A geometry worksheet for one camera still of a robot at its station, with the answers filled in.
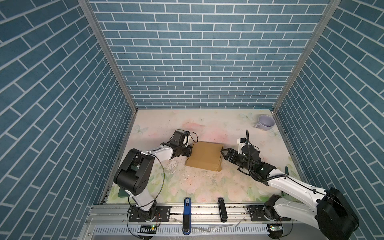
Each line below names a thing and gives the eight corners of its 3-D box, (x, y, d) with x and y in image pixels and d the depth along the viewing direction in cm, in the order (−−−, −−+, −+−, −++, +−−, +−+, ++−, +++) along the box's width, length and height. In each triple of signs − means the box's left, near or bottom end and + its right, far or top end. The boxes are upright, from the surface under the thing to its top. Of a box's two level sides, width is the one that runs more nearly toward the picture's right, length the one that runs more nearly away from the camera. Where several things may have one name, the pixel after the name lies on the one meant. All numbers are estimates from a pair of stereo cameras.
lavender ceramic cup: (254, 131, 110) (257, 126, 105) (251, 120, 116) (254, 115, 111) (273, 131, 110) (276, 126, 105) (269, 120, 116) (272, 115, 111)
